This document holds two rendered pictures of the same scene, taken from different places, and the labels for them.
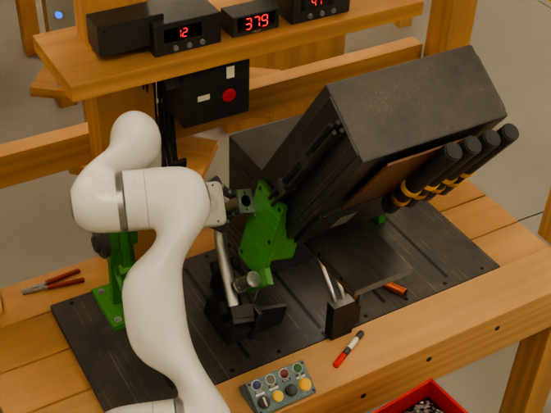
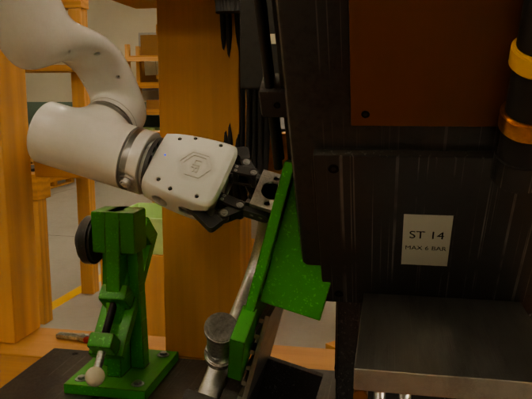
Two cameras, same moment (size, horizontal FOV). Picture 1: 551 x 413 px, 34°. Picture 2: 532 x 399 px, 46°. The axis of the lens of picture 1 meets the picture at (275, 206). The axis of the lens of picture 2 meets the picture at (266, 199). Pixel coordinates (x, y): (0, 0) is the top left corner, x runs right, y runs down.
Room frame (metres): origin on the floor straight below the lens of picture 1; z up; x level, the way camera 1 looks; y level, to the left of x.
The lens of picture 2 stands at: (1.03, -0.45, 1.34)
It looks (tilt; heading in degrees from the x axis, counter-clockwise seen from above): 9 degrees down; 42
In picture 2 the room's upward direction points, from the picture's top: straight up
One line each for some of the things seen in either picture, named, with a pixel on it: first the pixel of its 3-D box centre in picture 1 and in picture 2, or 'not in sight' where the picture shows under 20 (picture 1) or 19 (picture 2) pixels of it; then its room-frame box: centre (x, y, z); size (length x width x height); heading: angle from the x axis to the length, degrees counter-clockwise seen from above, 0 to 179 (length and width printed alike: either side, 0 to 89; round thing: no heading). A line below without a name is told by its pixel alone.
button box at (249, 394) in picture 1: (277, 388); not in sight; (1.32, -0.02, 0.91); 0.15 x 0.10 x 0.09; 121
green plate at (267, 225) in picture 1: (274, 226); (300, 245); (1.58, 0.00, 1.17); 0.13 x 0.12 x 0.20; 121
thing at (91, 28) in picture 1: (125, 28); not in sight; (1.71, 0.33, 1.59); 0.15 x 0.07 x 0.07; 121
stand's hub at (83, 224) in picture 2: (99, 243); (89, 239); (1.56, 0.40, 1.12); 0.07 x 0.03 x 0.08; 31
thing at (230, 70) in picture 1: (206, 80); (302, 39); (1.79, 0.17, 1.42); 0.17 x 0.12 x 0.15; 121
